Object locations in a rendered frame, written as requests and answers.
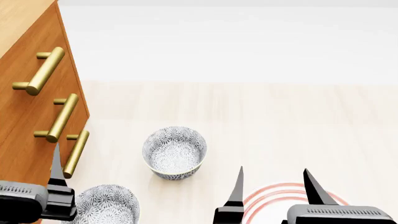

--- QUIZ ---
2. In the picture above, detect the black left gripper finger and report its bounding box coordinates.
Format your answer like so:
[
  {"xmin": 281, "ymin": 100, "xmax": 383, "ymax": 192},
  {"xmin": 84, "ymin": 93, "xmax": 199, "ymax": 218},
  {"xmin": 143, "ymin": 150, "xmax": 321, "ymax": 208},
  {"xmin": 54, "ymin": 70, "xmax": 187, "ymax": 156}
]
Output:
[{"xmin": 46, "ymin": 142, "xmax": 77, "ymax": 210}]

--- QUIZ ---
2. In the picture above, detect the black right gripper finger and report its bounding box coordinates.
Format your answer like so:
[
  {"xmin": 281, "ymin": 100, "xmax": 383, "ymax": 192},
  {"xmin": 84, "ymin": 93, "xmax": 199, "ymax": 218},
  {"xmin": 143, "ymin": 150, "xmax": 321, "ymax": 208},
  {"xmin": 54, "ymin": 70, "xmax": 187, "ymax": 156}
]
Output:
[
  {"xmin": 302, "ymin": 168, "xmax": 340, "ymax": 206},
  {"xmin": 212, "ymin": 166, "xmax": 245, "ymax": 224}
]

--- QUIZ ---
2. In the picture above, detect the wooden three-drawer cabinet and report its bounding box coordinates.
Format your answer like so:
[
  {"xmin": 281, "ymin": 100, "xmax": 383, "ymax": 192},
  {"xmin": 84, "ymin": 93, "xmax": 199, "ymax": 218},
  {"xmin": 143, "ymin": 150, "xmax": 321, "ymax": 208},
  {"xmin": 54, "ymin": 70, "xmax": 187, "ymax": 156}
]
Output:
[{"xmin": 0, "ymin": 0, "xmax": 91, "ymax": 187}]

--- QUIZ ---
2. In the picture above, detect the white plate with red rings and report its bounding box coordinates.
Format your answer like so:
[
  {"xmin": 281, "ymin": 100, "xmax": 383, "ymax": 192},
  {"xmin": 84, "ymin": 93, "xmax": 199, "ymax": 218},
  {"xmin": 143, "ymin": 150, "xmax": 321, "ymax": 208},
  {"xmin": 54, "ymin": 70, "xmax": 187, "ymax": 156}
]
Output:
[{"xmin": 242, "ymin": 182, "xmax": 351, "ymax": 224}]

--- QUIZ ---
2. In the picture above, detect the grey floral patterned bowl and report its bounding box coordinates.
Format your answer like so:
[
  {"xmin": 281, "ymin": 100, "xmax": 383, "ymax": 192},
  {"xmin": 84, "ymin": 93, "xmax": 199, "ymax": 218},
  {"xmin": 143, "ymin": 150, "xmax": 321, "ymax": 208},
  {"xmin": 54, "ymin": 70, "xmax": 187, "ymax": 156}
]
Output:
[
  {"xmin": 142, "ymin": 126, "xmax": 208, "ymax": 181},
  {"xmin": 61, "ymin": 184, "xmax": 142, "ymax": 224}
]

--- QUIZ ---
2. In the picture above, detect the brass bar drawer handle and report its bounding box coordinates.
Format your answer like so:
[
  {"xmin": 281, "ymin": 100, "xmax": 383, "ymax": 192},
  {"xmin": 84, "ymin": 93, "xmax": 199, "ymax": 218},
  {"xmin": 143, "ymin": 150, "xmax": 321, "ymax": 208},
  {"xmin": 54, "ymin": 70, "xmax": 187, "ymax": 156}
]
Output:
[
  {"xmin": 62, "ymin": 129, "xmax": 91, "ymax": 179},
  {"xmin": 12, "ymin": 46, "xmax": 66, "ymax": 97},
  {"xmin": 33, "ymin": 93, "xmax": 80, "ymax": 144}
]

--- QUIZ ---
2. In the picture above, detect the grey right gripper camera box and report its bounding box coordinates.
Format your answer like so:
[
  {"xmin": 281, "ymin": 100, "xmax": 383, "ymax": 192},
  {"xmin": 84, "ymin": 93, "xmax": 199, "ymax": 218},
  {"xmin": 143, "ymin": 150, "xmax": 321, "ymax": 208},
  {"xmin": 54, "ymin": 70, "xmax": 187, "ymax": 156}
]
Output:
[{"xmin": 286, "ymin": 203, "xmax": 398, "ymax": 224}]

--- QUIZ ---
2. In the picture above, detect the grey gripper camera box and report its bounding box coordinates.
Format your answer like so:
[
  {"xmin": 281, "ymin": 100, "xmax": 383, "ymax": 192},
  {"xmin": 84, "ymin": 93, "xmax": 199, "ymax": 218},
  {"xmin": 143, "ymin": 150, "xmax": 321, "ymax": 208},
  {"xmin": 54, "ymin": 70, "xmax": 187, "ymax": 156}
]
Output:
[
  {"xmin": 0, "ymin": 180, "xmax": 50, "ymax": 224},
  {"xmin": 286, "ymin": 203, "xmax": 398, "ymax": 224}
]

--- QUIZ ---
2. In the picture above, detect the grey left gripper camera box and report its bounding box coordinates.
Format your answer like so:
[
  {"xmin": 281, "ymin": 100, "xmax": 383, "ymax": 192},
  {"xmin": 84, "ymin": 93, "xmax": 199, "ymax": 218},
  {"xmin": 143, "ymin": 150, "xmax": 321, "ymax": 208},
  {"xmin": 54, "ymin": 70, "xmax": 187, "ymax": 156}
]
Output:
[{"xmin": 0, "ymin": 180, "xmax": 50, "ymax": 224}]

